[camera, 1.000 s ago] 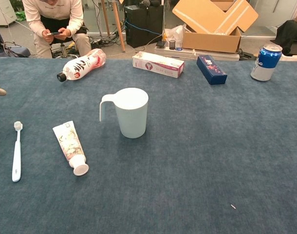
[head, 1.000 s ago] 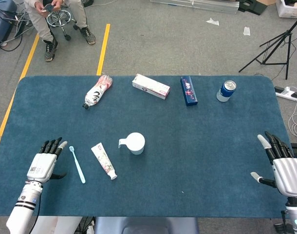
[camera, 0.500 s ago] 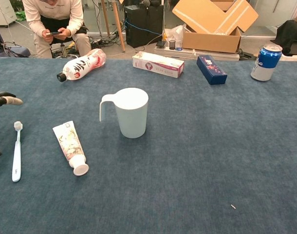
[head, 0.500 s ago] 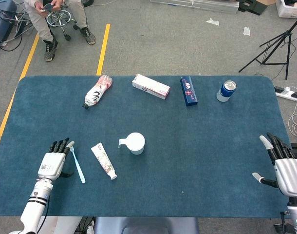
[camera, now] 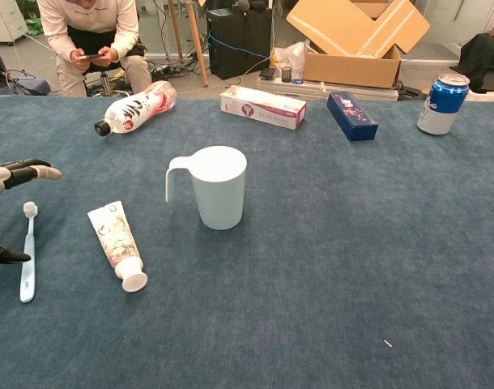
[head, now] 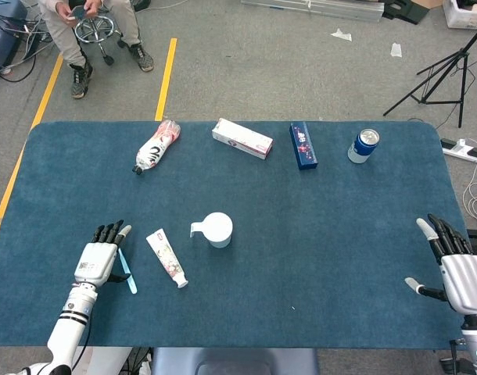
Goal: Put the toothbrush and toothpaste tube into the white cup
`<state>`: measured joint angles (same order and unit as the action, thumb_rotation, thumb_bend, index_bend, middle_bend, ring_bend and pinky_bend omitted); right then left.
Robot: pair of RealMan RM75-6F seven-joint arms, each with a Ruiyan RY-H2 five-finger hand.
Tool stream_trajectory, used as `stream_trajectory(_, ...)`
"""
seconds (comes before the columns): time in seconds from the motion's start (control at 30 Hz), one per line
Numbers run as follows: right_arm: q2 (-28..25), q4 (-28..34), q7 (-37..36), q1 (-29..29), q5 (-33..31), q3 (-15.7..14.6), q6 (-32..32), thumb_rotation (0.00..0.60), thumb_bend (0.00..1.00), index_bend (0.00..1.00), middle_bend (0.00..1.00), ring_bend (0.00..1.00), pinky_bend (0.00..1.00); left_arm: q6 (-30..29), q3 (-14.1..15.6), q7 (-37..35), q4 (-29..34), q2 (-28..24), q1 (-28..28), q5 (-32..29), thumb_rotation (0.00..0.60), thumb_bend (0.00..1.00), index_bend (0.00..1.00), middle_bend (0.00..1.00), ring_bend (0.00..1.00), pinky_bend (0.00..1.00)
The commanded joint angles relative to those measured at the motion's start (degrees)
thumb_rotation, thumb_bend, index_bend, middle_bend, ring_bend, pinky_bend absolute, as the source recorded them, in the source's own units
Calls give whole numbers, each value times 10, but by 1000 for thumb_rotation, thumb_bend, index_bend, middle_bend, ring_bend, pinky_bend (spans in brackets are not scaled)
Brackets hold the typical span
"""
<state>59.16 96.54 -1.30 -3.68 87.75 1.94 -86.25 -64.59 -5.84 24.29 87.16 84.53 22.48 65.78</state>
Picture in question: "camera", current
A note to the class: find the blue white drink can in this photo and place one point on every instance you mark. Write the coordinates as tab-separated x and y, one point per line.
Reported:
441	109

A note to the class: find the black mesh pen holder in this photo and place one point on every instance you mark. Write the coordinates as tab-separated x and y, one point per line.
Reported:
286	75

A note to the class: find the white pink toothpaste box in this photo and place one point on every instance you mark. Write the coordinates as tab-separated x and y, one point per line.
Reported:
263	107

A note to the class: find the black bracket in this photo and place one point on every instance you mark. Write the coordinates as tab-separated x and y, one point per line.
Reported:
407	91

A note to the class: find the dark blue carton box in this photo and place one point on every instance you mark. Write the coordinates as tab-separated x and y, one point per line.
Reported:
352	117

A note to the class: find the white plastic bag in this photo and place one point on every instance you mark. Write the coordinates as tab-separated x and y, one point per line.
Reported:
291	54

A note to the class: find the plastic bottle with black cap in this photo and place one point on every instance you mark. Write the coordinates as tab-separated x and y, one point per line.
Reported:
137	109

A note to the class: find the tiny white scrap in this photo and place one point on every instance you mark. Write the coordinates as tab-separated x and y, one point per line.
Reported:
388	343

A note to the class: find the black cloth covered object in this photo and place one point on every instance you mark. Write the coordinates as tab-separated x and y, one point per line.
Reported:
486	56

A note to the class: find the dark blue machine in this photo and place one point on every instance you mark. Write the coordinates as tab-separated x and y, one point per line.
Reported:
28	86

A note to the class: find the open brown cardboard box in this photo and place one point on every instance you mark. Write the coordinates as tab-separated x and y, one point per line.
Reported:
352	69

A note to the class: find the light blue toothbrush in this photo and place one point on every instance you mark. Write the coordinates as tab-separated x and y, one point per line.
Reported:
27	279

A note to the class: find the smartphone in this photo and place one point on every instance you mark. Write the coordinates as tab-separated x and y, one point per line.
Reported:
91	56

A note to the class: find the aluminium profile beams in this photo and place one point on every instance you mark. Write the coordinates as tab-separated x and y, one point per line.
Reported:
376	94

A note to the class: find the white floral toothpaste tube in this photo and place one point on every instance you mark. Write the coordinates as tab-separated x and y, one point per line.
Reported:
115	239

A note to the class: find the seated person in beige clothes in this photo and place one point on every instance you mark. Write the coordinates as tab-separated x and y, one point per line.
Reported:
89	16

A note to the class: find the black computer tower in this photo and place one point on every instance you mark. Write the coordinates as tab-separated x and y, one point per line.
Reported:
235	48

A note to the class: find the blue table mat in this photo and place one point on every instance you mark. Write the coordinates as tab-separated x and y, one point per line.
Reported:
312	283

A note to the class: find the white cabinet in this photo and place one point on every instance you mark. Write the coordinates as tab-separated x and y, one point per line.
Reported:
4	20

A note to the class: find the wooden stand leg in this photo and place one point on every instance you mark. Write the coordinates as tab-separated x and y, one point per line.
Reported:
176	28
197	44

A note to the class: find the tilted taped cardboard box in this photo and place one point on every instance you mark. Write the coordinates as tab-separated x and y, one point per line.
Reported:
352	24

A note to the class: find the chrome wheeled stool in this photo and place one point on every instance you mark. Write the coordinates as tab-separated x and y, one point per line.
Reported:
106	83

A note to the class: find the small black device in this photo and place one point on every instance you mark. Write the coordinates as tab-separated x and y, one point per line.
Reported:
267	73

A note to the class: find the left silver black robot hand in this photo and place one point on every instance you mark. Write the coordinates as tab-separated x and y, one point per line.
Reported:
12	172

